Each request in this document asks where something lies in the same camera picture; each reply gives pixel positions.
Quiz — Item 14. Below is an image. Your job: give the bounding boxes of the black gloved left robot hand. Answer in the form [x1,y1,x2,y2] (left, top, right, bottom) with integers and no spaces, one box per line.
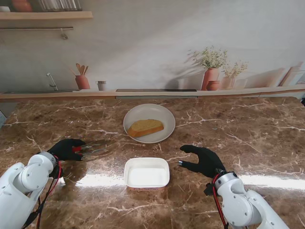
[47,139,86,162]

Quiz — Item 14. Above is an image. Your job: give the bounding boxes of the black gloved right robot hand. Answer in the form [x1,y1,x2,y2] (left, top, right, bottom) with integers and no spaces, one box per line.
[178,145,227,178]

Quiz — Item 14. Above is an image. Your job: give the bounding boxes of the red handled metal kitchen tongs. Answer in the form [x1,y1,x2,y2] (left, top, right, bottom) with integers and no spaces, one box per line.
[71,140,117,160]

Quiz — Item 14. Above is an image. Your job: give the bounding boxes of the white bento box printed side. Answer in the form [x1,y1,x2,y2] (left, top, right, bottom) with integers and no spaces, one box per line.
[123,157,171,192]

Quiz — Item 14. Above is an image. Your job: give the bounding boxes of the toasted bread slice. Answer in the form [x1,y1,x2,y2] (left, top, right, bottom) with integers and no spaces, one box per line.
[127,118,165,138]

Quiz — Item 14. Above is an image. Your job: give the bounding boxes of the printed kitchen scene backdrop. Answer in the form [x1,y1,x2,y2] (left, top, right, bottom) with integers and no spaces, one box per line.
[0,0,305,103]

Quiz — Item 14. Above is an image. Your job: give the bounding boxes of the round white plate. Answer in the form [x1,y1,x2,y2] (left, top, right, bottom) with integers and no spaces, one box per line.
[122,103,176,144]

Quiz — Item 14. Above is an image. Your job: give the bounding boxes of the red black left arm cable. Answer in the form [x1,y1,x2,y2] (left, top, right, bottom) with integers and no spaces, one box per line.
[22,155,65,229]

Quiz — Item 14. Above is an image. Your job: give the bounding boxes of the red black arm cable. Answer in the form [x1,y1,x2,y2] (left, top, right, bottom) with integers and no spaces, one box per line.
[22,155,65,229]
[211,175,229,229]

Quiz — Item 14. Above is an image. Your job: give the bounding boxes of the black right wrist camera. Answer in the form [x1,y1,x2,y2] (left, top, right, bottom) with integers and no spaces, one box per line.
[204,182,216,197]

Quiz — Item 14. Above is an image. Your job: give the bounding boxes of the red black right arm cable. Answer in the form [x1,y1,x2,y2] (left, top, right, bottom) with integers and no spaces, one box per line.
[211,175,229,229]

